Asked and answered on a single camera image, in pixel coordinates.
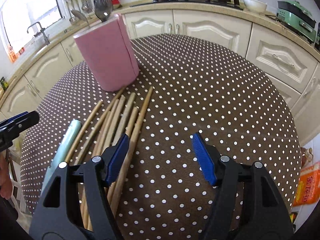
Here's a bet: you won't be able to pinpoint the mint green handled utensil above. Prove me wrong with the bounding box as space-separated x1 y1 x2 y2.
41 119 82 191

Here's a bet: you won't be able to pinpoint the kitchen faucet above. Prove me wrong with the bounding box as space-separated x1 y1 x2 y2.
27 21 50 45

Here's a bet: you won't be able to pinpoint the cream kitchen cabinets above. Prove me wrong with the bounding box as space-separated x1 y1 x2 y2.
1 4 319 144

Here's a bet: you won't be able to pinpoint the person's left hand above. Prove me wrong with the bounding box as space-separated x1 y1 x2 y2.
0 151 12 199

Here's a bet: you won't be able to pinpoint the orange plastic bag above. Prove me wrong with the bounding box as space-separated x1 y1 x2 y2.
293 162 319 206

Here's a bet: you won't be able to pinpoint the window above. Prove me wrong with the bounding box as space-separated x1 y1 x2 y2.
1 0 63 55

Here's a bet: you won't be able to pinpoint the pink utensil holder cup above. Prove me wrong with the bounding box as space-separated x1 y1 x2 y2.
74 14 139 92

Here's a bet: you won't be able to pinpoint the metal spoon in cup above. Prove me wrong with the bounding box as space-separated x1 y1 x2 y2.
71 9 90 27

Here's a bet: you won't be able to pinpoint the black spatula in cup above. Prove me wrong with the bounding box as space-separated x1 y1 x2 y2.
93 0 113 22

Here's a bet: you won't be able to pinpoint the green electric grill appliance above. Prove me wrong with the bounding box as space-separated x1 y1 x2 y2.
276 0 317 44

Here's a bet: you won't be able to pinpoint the white ceramic bowl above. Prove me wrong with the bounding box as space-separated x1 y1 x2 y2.
243 0 267 14

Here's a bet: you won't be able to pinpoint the wall utensil rack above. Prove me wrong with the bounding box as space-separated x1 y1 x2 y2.
63 0 94 25

